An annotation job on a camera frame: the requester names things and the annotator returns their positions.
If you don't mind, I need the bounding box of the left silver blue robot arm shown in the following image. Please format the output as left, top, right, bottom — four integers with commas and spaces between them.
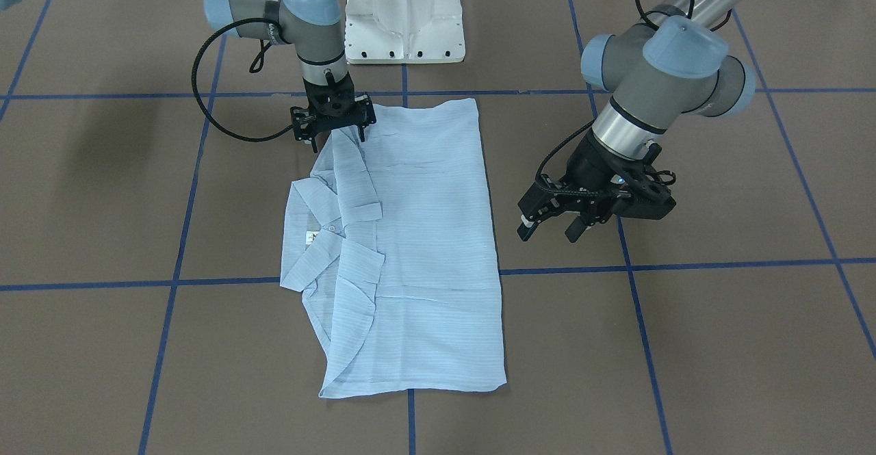
517, 0, 756, 243

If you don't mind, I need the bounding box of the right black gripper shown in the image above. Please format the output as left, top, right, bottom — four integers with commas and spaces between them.
291, 73, 376, 155

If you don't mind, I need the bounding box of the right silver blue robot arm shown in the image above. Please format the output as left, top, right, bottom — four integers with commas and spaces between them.
191, 0, 376, 144

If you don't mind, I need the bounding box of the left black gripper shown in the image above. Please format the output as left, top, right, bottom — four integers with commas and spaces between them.
517, 130, 641, 243

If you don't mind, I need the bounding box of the light blue button shirt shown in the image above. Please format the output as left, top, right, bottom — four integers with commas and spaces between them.
281, 99, 506, 399

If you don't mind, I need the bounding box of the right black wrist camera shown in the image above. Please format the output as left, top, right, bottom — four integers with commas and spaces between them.
609, 141, 677, 220

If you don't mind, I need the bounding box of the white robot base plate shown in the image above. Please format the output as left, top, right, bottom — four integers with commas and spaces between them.
345, 0, 466, 65

